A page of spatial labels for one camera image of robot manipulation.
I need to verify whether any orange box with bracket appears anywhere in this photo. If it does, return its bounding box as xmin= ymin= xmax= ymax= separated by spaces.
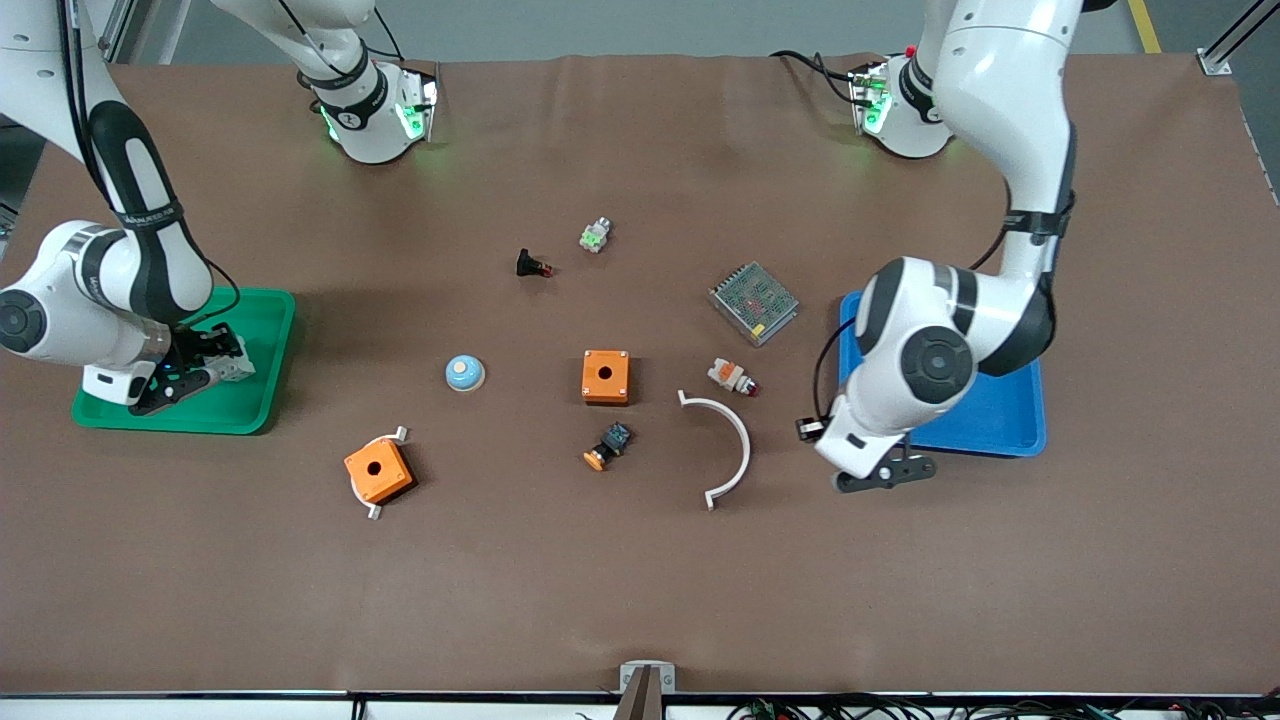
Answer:
xmin=350 ymin=425 xmax=411 ymax=522

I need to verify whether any orange white red indicator lamp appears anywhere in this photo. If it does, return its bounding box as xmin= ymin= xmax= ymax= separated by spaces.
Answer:
xmin=707 ymin=358 xmax=760 ymax=399

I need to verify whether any orange button box with hole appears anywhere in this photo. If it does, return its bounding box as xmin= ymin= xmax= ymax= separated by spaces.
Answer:
xmin=581 ymin=349 xmax=632 ymax=406
xmin=344 ymin=439 xmax=415 ymax=505

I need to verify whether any blue plastic tray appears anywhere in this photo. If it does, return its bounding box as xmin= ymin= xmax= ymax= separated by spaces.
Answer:
xmin=837 ymin=291 xmax=1048 ymax=459

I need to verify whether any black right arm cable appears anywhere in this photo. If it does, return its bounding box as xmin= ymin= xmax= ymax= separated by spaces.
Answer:
xmin=58 ymin=0 xmax=243 ymax=333

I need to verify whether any orange emergency button black body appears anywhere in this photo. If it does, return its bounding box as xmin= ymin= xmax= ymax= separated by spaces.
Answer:
xmin=583 ymin=422 xmax=634 ymax=472

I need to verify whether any left base connector box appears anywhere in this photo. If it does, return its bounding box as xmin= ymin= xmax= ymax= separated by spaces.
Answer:
xmin=849 ymin=62 xmax=893 ymax=137

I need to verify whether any brown table mat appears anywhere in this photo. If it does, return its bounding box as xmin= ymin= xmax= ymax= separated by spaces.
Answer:
xmin=0 ymin=52 xmax=1280 ymax=697

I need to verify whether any aluminium frame profile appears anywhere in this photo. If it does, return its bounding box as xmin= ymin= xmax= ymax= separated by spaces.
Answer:
xmin=1195 ymin=0 xmax=1280 ymax=77
xmin=95 ymin=0 xmax=136 ymax=63

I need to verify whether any large white semicircular clamp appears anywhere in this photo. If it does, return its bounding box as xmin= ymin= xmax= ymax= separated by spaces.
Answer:
xmin=677 ymin=390 xmax=752 ymax=512

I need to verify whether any green plastic tray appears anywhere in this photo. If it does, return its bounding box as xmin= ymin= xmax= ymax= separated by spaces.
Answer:
xmin=70 ymin=287 xmax=298 ymax=437

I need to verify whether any black left base cable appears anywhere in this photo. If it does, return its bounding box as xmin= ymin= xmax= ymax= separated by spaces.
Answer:
xmin=768 ymin=49 xmax=863 ymax=107

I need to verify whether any metal mesh power supply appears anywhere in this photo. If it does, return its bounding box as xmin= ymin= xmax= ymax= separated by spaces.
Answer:
xmin=708 ymin=261 xmax=801 ymax=347

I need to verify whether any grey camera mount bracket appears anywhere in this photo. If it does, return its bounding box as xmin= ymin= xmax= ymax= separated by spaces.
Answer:
xmin=612 ymin=661 xmax=677 ymax=720

